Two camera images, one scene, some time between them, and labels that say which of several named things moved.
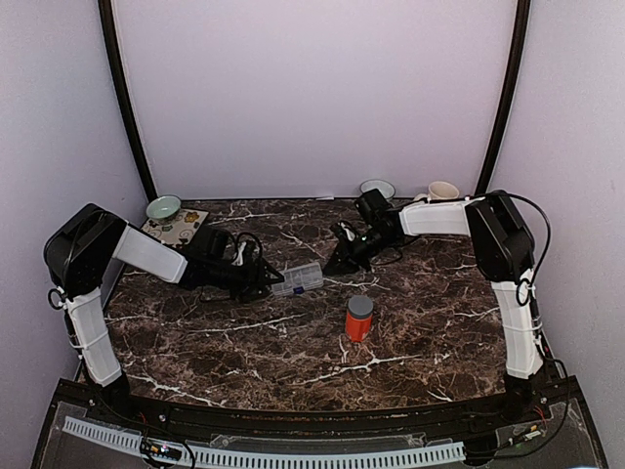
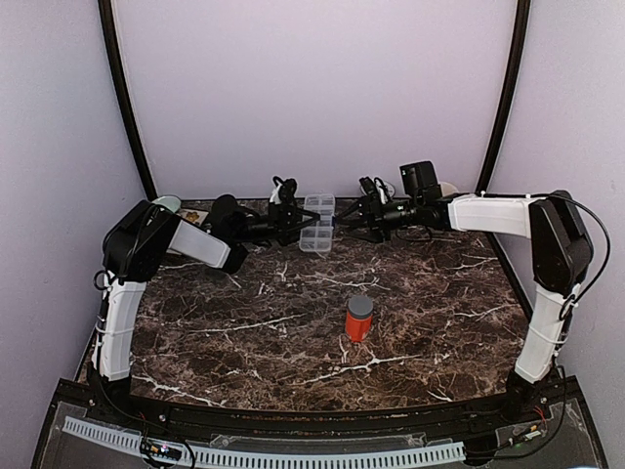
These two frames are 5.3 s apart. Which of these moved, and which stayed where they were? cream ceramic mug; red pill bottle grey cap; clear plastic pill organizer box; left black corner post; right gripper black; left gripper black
Moved: right gripper black; clear plastic pill organizer box; left gripper black
Stayed: cream ceramic mug; left black corner post; red pill bottle grey cap
